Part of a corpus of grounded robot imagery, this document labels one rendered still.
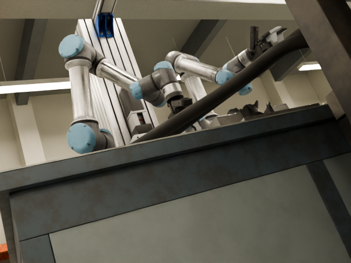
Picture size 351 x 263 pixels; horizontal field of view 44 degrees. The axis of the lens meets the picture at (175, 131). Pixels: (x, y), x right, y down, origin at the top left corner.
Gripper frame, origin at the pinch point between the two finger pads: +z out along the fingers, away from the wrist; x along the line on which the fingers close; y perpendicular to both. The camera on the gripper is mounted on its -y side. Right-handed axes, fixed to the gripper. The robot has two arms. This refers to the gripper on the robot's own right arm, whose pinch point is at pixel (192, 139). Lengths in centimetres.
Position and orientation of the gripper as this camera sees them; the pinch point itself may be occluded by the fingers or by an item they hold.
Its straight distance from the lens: 163.8
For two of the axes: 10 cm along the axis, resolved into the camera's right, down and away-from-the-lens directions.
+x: -9.0, 1.8, -4.0
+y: -2.9, 4.4, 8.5
